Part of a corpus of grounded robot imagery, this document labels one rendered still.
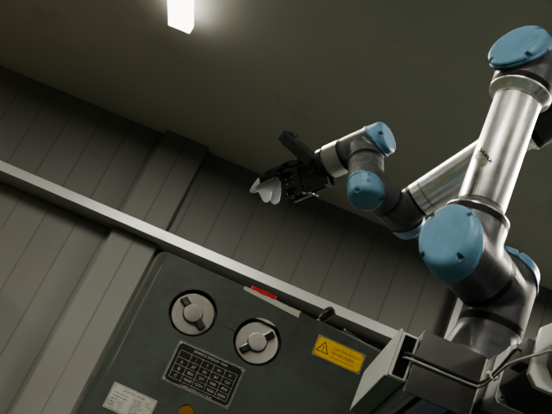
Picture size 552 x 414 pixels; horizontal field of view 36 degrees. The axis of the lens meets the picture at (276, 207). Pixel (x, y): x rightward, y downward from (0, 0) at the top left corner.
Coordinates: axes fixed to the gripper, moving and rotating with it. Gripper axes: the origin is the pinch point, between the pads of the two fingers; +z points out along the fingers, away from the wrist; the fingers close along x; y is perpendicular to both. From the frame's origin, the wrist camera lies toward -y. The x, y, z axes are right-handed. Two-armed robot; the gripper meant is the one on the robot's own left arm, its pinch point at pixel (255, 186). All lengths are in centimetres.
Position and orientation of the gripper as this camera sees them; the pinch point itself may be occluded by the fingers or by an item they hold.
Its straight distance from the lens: 195.1
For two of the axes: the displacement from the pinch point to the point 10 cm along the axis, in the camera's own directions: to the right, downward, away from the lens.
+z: -8.0, 3.5, 4.9
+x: 5.6, 1.3, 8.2
